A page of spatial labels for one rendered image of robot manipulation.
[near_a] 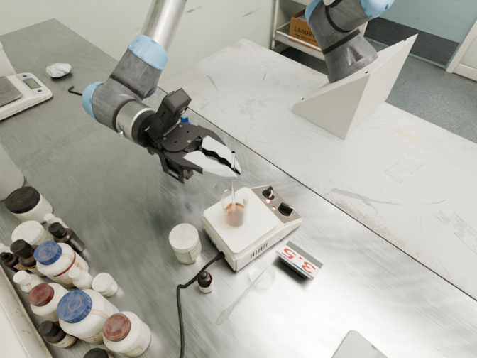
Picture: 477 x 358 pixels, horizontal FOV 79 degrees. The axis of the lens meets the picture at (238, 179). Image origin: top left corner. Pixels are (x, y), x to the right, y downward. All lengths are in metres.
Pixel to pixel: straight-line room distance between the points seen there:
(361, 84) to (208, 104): 0.48
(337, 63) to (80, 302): 0.85
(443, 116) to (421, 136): 1.85
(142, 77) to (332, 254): 0.55
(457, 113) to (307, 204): 2.35
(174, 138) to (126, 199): 0.33
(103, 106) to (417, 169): 0.80
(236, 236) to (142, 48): 0.41
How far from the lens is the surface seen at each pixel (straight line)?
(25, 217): 0.82
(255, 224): 0.61
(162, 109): 0.47
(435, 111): 2.91
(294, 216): 0.68
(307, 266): 0.65
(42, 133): 1.09
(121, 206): 0.79
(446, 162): 1.01
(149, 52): 0.64
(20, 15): 1.78
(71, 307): 0.57
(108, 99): 0.62
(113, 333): 0.55
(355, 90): 0.84
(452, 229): 0.86
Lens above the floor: 1.51
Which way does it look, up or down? 52 degrees down
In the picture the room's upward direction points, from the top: straight up
